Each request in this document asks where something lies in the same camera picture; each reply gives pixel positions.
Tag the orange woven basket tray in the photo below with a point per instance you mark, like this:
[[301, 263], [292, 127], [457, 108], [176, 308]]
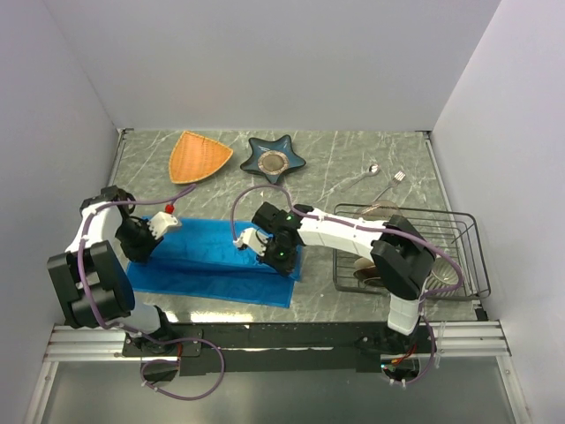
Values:
[[196, 157]]

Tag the grey ribbed mug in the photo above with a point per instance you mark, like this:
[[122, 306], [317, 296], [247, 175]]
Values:
[[442, 275]]

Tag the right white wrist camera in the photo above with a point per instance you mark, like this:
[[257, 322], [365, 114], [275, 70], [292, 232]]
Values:
[[253, 239]]

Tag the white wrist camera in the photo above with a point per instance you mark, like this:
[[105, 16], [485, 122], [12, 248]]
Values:
[[253, 239], [163, 222]]

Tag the silver fork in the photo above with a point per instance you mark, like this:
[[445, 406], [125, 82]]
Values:
[[393, 182]]

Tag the dark blue star dish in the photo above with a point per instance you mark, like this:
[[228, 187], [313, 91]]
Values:
[[272, 158]]

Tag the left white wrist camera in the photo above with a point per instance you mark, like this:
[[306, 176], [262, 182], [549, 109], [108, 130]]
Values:
[[163, 222]]

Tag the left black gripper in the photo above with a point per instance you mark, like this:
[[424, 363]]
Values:
[[141, 253]]

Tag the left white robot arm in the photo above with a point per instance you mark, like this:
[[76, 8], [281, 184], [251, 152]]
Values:
[[91, 285]]

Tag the blue cloth napkin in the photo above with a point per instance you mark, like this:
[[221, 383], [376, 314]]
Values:
[[200, 260]]

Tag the silver spoon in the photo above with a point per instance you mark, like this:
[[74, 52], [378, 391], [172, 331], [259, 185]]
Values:
[[371, 171]]

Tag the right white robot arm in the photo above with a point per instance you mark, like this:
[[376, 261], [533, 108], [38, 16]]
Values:
[[402, 258]]

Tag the black wire dish rack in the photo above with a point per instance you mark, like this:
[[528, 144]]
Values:
[[453, 232]]

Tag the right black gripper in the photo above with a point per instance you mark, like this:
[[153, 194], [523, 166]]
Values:
[[286, 267]]

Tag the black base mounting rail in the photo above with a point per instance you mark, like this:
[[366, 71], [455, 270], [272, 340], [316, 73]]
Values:
[[292, 346]]

